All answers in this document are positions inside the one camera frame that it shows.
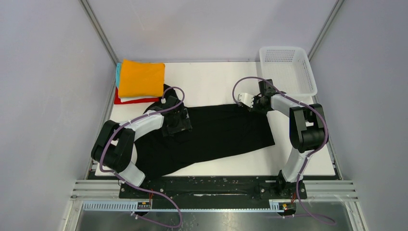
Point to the white plastic basket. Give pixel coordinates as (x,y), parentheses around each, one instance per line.
(289,69)

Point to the aluminium frame rail left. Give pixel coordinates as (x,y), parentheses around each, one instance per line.
(99,30)

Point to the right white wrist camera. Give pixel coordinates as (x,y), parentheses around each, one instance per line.
(246,99)

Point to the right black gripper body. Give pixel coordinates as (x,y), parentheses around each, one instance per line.
(258,105)

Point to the folded cyan t shirt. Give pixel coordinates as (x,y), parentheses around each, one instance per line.
(117,74)

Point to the folded red t shirt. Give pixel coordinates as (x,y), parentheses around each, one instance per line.
(127,101)

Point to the folded orange t shirt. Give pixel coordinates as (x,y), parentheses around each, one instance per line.
(141,79)

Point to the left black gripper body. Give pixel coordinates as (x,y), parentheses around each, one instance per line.
(177,124)

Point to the aluminium frame rail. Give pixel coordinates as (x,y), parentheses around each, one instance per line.
(325,28)
(99,30)

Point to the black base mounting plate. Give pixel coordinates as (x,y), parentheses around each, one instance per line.
(226,192)

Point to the black t shirt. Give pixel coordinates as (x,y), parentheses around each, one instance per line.
(216,132)

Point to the aluminium frame rail right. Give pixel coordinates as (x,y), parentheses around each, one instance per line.
(325,28)

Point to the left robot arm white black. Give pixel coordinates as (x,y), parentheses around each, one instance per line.
(115,143)

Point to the folded white t shirt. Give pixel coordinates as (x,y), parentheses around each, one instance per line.
(134,98)

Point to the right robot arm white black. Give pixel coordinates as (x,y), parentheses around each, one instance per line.
(308,131)

